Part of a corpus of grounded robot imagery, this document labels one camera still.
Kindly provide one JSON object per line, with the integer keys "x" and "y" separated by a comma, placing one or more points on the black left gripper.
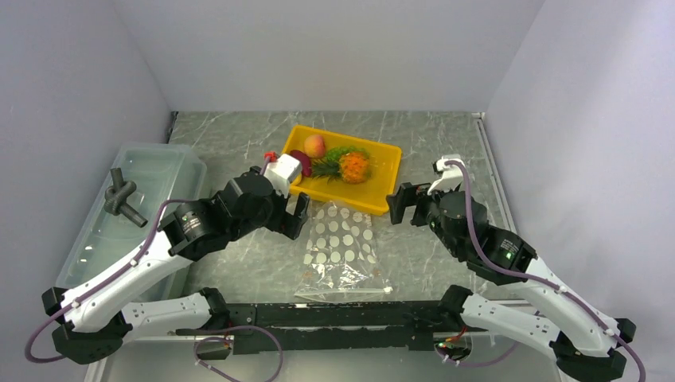
{"x": 286, "y": 223}

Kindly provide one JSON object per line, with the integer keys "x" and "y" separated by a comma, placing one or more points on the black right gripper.
{"x": 397, "y": 202}

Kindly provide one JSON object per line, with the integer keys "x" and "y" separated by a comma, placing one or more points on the yellow plastic tray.
{"x": 366, "y": 197}

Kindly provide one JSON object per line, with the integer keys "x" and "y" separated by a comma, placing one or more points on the orange toy pineapple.
{"x": 352, "y": 169}

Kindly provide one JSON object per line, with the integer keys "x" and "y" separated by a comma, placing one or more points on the clear polka-dot zip bag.
{"x": 340, "y": 258}

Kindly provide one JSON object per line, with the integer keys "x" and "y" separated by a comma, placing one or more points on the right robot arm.
{"x": 583, "y": 343}

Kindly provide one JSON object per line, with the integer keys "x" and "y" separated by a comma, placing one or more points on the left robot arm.
{"x": 92, "y": 321}

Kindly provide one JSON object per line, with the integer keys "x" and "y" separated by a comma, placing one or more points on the dark red toy sweet potato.
{"x": 305, "y": 161}

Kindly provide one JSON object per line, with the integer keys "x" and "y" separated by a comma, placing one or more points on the green toy lettuce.
{"x": 336, "y": 153}

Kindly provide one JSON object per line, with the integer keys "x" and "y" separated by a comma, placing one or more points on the toy peach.
{"x": 314, "y": 146}

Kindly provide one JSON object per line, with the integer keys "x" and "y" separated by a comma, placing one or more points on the clear plastic storage bin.
{"x": 142, "y": 176}

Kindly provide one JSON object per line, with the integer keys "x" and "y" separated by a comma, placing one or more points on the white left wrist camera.
{"x": 281, "y": 171}

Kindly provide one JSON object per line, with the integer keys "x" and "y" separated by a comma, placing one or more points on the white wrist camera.
{"x": 281, "y": 171}
{"x": 450, "y": 176}

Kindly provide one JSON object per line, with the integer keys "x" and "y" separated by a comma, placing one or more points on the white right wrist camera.
{"x": 450, "y": 176}

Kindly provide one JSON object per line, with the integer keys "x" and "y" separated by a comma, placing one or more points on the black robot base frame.
{"x": 411, "y": 325}

